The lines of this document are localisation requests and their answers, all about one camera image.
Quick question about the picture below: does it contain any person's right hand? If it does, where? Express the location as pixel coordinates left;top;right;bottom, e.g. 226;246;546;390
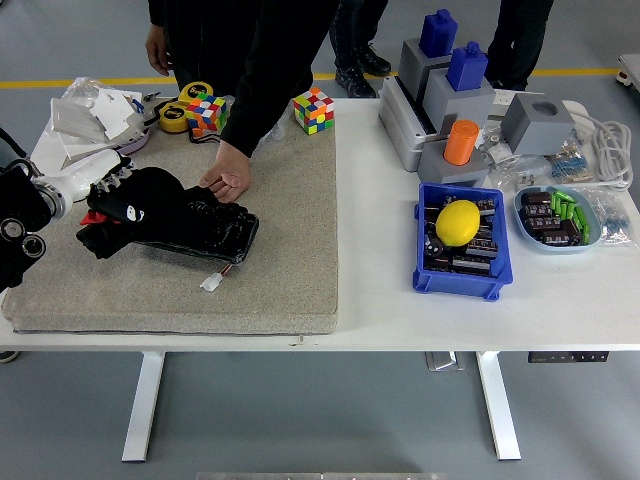
145;23;174;77

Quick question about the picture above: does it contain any person's left hand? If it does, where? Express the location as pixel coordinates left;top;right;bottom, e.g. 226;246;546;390
197;139;253;205

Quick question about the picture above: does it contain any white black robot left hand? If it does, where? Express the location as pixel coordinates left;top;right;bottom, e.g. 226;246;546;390
58;148;135;204

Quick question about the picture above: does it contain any black rag with red tag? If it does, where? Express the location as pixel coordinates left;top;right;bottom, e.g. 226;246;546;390
75;166;194;260

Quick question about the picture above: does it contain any black desk control panel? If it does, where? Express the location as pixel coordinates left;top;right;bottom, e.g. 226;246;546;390
528;351;610;364

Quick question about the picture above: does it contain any white plastic tray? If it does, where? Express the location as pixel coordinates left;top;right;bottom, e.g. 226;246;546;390
49;96;107;145

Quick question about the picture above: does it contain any purple rimmed plate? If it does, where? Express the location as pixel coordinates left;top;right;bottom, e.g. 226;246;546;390
112;127;151;156

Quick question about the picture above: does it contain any yellow tape measure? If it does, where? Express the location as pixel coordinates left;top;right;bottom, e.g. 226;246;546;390
158;101;189;134
178;81;215;107

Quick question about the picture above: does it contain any clear plastic wrap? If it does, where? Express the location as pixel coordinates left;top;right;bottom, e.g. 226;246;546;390
259;112;294;146

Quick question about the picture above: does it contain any colourful puzzle cube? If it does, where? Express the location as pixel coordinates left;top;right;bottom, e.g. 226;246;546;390
292;87;336;136
186;92;230;139

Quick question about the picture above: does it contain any white torn card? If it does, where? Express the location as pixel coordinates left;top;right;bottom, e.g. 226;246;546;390
91;88;145;141

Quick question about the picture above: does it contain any small black tool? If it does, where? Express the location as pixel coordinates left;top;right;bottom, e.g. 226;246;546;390
130;90;169;129

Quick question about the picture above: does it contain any clear plastic bag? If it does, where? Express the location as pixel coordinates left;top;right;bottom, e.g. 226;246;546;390
60;76;112;107

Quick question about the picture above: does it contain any grey-brown mat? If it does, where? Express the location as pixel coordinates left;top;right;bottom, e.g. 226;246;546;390
0;98;340;335

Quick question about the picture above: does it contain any person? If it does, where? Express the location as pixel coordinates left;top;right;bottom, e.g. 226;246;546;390
328;0;393;99
485;0;555;92
147;0;342;159

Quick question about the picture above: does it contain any orange cylinder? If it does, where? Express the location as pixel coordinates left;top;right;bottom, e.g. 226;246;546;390
443;118;481;166

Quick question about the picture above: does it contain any yellow lemon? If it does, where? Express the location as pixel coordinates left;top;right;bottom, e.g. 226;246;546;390
435;199;482;248

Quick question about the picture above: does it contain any white table leg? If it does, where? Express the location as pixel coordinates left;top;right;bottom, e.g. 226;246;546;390
121;351;167;463
475;351;522;462

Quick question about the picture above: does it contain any low grey holder block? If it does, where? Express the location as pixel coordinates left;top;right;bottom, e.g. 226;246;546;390
417;141;492;189

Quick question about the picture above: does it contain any blue plastic bin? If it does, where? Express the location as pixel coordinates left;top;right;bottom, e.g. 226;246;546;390
412;182;515;302

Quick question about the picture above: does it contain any blue bottle-shaped block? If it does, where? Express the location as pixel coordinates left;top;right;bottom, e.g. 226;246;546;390
418;8;459;57
446;41;489;93

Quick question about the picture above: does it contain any clear bag of small parts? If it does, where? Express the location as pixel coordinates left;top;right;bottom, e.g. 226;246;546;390
477;124;516;166

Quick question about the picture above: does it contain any white power strip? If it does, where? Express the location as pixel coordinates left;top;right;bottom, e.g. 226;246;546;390
488;88;519;132

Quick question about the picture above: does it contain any clear bag with plug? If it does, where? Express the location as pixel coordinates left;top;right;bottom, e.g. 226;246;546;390
487;153;554;194

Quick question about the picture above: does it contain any grey block with round hole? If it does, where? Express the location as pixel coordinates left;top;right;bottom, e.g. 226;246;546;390
501;92;576;156

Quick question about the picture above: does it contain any light blue dish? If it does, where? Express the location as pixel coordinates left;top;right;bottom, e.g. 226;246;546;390
513;185;603;256

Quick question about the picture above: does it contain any bag of blue resistors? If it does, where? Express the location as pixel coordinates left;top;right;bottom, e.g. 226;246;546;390
547;130;597;184
582;187;636;248

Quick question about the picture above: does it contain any white wheeled cart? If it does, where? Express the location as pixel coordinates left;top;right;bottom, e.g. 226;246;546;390
615;53;640;94

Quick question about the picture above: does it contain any white connector with wires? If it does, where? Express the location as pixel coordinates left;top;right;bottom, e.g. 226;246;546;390
199;264;241;293

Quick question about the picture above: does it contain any light grey enclosure box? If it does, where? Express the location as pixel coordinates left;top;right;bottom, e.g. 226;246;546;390
378;75;451;174

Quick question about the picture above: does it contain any metal bracket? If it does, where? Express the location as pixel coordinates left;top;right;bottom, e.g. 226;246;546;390
424;351;467;372

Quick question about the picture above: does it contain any white power cable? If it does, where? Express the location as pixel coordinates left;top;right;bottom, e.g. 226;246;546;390
564;99;635;191

